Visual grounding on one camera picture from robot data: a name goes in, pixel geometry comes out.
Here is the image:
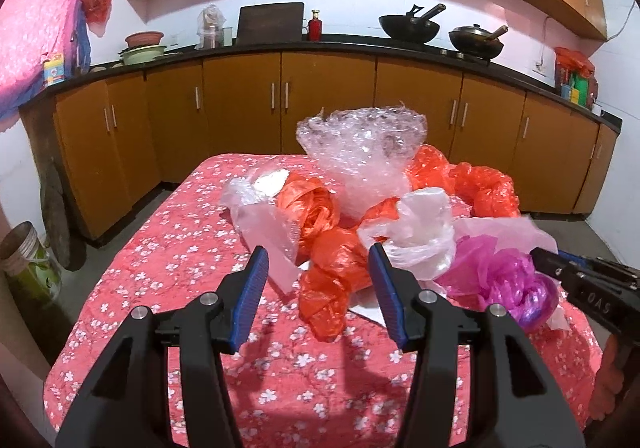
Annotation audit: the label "metal bucket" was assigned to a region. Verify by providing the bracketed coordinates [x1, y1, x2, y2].
[0, 222, 63, 309]

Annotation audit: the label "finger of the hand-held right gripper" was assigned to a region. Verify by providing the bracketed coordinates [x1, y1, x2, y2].
[529, 247, 575, 296]
[567, 254, 640, 285]

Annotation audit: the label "magenta plastic bag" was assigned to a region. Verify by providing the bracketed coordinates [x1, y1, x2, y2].
[437, 235, 560, 333]

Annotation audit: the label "round orange plastic bag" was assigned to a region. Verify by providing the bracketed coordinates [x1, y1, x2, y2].
[276, 173, 341, 254]

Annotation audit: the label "brown plastic basin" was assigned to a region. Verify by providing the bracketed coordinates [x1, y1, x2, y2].
[125, 31, 165, 50]

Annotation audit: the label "black wok with lid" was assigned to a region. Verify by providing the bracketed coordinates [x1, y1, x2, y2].
[448, 24, 510, 60]

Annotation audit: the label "person's right hand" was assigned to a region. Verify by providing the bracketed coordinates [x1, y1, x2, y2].
[592, 334, 626, 425]

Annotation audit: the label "long orange plastic bag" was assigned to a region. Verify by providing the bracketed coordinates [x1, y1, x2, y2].
[299, 197, 401, 341]

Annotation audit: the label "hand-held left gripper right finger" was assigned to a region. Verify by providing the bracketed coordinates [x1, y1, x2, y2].
[367, 243, 586, 448]

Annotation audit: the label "clear bubble wrap bag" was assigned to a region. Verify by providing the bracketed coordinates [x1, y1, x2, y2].
[296, 104, 430, 221]

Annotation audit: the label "red hanging plastic bag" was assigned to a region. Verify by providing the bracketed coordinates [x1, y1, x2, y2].
[80, 0, 116, 35]

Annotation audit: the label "red floral tablecloth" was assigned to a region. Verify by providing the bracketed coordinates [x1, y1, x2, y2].
[42, 153, 603, 448]

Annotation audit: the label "white plastic bag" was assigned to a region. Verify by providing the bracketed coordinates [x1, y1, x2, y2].
[357, 188, 457, 281]

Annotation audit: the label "black wok with handle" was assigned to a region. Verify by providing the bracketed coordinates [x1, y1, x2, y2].
[378, 3, 447, 45]

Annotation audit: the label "dark round wooden board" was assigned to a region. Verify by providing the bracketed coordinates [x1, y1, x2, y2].
[40, 155, 88, 273]

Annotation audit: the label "small orange plastic bag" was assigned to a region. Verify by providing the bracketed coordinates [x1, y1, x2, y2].
[407, 145, 456, 194]

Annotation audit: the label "dark cutting board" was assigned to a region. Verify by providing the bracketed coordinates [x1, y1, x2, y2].
[236, 2, 305, 46]

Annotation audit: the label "stacked bowls on counter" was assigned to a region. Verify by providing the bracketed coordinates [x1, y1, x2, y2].
[120, 45, 168, 66]

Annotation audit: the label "clear plastic bag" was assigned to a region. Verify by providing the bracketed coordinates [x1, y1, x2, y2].
[220, 168, 301, 294]

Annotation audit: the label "wooden base cabinets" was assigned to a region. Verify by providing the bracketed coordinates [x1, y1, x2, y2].
[52, 50, 621, 244]

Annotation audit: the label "wide orange plastic bag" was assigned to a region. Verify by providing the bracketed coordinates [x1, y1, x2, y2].
[447, 163, 521, 219]

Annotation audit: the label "pink curtain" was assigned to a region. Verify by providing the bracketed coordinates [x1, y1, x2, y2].
[0, 0, 108, 121]

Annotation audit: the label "red bag with packets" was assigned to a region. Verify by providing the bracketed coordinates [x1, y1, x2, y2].
[554, 47, 599, 110]

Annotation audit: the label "colourful small box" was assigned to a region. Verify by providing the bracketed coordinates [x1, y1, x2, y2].
[42, 53, 66, 88]

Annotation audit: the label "jar in plastic bag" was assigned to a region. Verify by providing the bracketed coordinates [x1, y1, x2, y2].
[196, 4, 227, 50]

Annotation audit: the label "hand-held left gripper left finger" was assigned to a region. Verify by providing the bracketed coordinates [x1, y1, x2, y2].
[55, 245, 271, 448]

